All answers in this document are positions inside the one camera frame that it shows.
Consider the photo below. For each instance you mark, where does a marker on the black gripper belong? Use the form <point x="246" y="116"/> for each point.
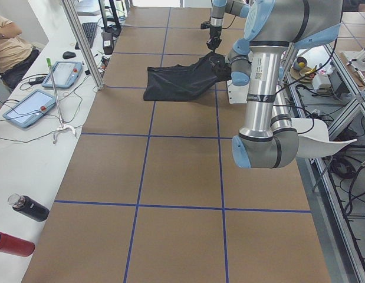
<point x="214" y="32"/>
<point x="223" y="70"/>

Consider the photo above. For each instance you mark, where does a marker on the black graphic t-shirt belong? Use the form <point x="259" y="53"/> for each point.
<point x="180" y="82"/>

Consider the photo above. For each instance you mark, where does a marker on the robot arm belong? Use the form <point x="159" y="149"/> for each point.
<point x="215" y="23"/>
<point x="267" y="138"/>

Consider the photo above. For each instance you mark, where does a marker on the fruit bowl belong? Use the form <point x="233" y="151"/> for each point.
<point x="300" y="69"/>

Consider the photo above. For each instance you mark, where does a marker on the white chair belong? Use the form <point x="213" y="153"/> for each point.
<point x="315" y="143"/>

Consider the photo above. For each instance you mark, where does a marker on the black keyboard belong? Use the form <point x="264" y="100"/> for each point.
<point x="90" y="30"/>

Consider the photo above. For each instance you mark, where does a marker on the black computer mouse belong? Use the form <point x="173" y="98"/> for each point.
<point x="68" y="54"/>

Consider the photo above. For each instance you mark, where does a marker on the far teach pendant tablet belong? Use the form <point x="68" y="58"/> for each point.
<point x="66" y="73"/>

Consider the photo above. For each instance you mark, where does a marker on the teach pendant tablet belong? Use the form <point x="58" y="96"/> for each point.
<point x="66" y="73"/>
<point x="30" y="109"/>

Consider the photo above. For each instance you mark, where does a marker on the green tipped grabber stick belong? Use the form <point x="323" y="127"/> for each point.
<point x="63" y="126"/>

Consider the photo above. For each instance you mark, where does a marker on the near teach pendant tablet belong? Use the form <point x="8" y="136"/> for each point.
<point x="30" y="109"/>

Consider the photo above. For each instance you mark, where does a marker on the seated person beige shirt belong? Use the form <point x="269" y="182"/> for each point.
<point x="16" y="54"/>

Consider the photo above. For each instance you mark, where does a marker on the black water bottle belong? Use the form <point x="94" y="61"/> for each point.
<point x="28" y="207"/>

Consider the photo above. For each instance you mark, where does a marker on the red water bottle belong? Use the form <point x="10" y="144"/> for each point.
<point x="15" y="246"/>

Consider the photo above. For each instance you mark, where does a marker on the white camera mast base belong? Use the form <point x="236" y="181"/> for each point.
<point x="237" y="94"/>

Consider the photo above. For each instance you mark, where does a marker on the aluminium frame post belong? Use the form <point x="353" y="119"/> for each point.
<point x="82" y="41"/>

